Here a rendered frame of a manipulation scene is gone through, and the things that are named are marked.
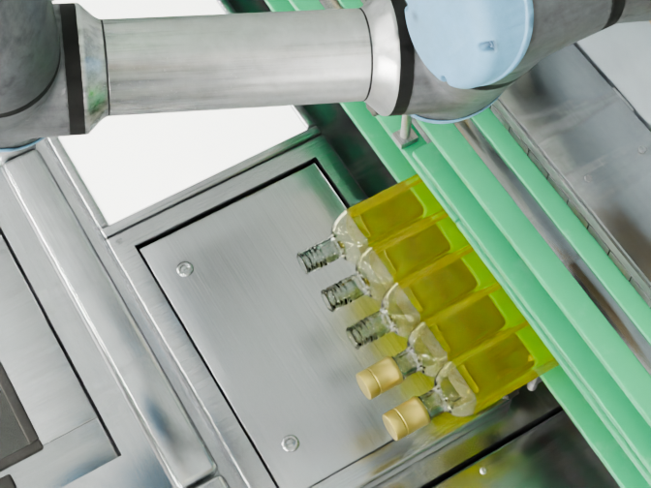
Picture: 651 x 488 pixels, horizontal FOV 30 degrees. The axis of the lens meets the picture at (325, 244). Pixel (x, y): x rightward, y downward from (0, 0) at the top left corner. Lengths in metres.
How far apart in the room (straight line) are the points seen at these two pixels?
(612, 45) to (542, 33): 0.43
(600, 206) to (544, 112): 0.14
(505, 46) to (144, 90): 0.31
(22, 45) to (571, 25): 0.44
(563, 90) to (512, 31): 0.46
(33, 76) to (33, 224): 0.72
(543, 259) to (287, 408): 0.39
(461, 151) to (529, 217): 0.11
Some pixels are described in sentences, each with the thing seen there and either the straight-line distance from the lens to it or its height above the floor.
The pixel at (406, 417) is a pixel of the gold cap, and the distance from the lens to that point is 1.37.
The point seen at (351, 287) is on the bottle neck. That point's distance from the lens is 1.44.
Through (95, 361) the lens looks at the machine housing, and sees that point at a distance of 1.61.
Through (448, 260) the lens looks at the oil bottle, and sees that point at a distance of 1.45.
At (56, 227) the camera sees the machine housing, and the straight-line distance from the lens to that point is 1.68.
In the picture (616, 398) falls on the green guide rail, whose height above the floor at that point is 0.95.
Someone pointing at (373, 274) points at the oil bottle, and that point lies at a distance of 1.44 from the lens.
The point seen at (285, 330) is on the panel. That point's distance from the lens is 1.57.
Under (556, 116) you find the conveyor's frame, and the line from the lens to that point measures 1.42.
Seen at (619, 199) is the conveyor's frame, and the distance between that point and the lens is 1.37.
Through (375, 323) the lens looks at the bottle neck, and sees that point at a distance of 1.42.
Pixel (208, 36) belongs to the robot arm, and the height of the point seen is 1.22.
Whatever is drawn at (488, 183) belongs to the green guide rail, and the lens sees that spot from 1.38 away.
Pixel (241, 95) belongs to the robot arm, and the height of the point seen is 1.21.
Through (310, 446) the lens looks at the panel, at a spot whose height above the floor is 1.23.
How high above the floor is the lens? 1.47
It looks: 14 degrees down
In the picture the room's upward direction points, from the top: 117 degrees counter-clockwise
